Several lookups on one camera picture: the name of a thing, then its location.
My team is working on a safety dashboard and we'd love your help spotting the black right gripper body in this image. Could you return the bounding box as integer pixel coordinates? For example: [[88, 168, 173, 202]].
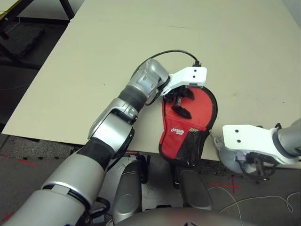
[[218, 137, 278, 182]]

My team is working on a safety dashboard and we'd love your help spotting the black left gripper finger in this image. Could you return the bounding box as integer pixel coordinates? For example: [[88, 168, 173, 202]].
[[171, 105, 192, 119], [182, 88, 195, 99]]

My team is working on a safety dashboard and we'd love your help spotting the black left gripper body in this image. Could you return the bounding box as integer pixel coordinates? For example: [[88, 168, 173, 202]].
[[166, 87, 189, 106]]

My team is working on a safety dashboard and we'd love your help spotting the red black paddle case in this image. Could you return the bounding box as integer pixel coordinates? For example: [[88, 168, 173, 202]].
[[158, 86, 218, 168]]

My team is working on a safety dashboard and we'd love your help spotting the silver robot right leg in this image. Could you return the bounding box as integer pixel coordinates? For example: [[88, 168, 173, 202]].
[[173, 164, 212, 211]]

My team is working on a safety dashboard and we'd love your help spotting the silver robot leg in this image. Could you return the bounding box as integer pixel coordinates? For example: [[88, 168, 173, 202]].
[[114, 155, 151, 219], [173, 164, 212, 211]]

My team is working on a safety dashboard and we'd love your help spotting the grey robot torso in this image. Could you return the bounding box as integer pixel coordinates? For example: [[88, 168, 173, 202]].
[[112, 206, 243, 226]]

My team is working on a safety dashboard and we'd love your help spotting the silver robot left leg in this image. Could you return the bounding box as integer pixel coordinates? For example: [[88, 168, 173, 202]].
[[114, 155, 151, 219]]

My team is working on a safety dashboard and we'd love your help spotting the dark foam floor mat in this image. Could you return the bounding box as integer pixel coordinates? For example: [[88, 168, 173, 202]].
[[4, 25, 45, 58]]

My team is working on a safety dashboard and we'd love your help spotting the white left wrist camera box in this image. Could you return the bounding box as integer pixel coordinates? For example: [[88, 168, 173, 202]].
[[161, 66, 208, 97]]

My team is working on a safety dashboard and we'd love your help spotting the black left wrist camera cable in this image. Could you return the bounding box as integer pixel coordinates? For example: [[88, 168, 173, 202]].
[[135, 49, 203, 106]]

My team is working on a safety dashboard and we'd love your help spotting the thin white floor cable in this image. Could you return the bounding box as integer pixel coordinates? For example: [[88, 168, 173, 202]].
[[206, 186, 301, 226]]

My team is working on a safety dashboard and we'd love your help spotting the black metal table frame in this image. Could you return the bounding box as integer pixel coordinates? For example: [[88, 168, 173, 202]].
[[0, 0, 76, 69]]

